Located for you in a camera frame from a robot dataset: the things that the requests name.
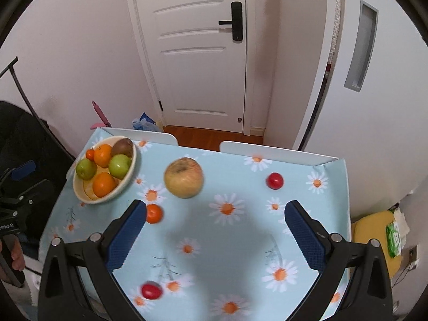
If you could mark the yellow-red apple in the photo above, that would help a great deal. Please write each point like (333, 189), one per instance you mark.
(184, 178)

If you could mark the yellow cartoon print plate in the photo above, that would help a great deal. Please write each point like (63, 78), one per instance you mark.
(100, 190)

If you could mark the dark jacket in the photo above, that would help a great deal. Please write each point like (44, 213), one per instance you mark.
(33, 147)

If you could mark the person's left hand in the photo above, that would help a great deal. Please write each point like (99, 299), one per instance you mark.
(17, 257)

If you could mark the small red fruit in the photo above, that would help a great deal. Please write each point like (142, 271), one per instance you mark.
(275, 181)
(151, 291)

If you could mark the blue plastic bag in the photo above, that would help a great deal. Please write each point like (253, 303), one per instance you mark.
(145, 123)

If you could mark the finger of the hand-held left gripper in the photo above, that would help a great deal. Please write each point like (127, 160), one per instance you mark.
(24, 170)
(36, 190)

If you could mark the black metal clothes rack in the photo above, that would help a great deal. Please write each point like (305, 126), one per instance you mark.
(18, 83)

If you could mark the medium orange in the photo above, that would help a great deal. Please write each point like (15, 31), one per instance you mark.
(103, 155)

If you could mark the yellow stool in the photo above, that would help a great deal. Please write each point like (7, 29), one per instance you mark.
(369, 234)

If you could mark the large orange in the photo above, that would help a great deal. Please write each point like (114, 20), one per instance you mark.
(105, 184)

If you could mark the brown kiwi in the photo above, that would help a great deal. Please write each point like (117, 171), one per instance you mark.
(122, 146)

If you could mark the small green apple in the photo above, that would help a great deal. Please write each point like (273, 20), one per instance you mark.
(119, 166)
(86, 169)

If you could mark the white wardrobe door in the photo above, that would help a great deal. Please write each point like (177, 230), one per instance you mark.
(384, 123)

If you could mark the white chair back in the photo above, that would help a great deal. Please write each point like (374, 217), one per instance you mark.
(143, 136)
(274, 152)

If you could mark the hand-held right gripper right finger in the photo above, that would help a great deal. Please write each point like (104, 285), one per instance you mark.
(304, 237)

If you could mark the small tangerine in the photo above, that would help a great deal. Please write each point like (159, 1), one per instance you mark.
(154, 214)
(90, 154)

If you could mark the green and white packet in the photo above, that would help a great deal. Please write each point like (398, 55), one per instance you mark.
(395, 239)

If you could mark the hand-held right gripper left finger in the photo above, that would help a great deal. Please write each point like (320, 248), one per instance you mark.
(128, 237)

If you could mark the white panel door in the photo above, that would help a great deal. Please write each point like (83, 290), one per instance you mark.
(197, 67)

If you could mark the blue daisy print tablecloth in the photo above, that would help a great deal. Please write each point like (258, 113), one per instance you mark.
(217, 240)

